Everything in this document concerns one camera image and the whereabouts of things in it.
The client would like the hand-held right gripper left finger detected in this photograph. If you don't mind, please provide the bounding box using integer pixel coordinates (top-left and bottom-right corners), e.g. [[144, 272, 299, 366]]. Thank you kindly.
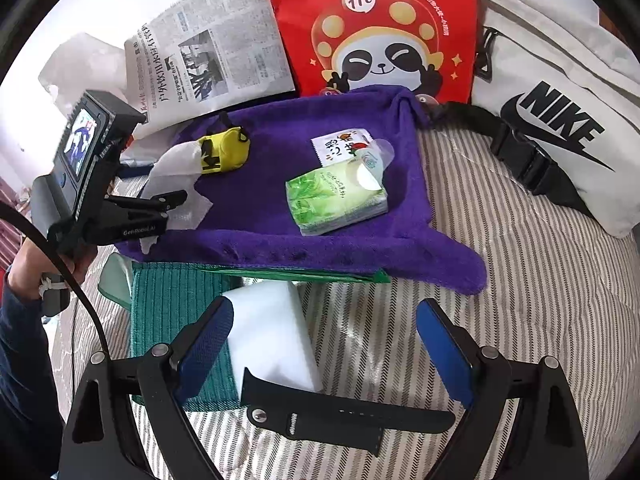
[[59, 296, 236, 480]]

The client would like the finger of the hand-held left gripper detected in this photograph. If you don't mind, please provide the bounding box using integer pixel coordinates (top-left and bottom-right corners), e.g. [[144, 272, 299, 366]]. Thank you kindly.
[[125, 189, 189, 209], [102, 202, 173, 221]]

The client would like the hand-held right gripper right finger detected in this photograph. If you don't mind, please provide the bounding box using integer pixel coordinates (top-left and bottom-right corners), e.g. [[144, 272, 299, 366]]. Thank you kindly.
[[416, 299, 591, 480]]

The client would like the white cloth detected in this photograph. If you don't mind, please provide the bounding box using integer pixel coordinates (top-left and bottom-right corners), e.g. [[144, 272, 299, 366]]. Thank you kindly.
[[140, 140, 216, 253]]

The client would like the teal ribbed cloth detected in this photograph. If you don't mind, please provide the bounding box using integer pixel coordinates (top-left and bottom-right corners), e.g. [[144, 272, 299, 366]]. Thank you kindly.
[[129, 262, 241, 411]]

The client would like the white sponge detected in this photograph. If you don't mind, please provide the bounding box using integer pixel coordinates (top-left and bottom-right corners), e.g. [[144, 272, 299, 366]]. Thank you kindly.
[[220, 280, 323, 393]]

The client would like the black watch strap with holes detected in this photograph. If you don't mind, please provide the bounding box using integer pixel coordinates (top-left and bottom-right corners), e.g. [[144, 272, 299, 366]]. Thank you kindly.
[[240, 366, 457, 435]]

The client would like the yellow pouch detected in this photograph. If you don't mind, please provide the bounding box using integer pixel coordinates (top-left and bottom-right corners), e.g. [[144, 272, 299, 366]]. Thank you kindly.
[[197, 112, 251, 176]]

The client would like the black watch strap with stud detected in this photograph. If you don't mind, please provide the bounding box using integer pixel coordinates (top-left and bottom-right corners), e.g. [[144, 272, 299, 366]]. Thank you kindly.
[[247, 406, 386, 457]]

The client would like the purple towel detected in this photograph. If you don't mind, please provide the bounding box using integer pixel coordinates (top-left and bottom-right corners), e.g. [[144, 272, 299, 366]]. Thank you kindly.
[[112, 85, 488, 296]]

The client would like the green card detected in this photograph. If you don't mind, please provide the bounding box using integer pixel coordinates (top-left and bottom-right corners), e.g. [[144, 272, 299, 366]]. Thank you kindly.
[[200, 267, 391, 286]]

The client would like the green tissue pack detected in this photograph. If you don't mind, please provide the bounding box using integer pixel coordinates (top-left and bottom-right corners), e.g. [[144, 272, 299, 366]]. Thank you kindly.
[[285, 137, 396, 238]]

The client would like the small white snack packet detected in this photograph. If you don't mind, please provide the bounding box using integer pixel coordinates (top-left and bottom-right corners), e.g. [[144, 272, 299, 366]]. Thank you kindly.
[[310, 129, 376, 168]]

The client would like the person's left forearm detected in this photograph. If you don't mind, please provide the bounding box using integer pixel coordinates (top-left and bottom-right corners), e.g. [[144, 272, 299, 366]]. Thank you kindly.
[[0, 272, 68, 478]]

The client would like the person's left hand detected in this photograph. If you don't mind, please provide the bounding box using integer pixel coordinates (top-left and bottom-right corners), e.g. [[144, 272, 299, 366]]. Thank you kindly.
[[6, 237, 98, 311]]

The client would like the striped bed cover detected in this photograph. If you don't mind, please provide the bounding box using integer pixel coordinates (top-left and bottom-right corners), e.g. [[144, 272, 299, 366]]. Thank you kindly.
[[50, 125, 640, 480]]

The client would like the white plastic bag orange label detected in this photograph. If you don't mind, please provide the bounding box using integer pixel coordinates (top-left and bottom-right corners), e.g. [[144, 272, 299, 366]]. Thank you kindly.
[[37, 32, 166, 168]]

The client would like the folded newspaper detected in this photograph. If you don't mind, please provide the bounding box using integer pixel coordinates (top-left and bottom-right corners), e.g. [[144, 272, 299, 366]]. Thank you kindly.
[[122, 0, 296, 126]]

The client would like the red panda paper bag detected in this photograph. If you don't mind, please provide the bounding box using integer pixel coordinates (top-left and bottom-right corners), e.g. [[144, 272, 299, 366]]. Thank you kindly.
[[256, 0, 476, 106]]

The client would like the white waist bag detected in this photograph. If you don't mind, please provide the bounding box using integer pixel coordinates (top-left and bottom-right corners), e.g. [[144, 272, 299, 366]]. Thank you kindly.
[[430, 0, 640, 240]]

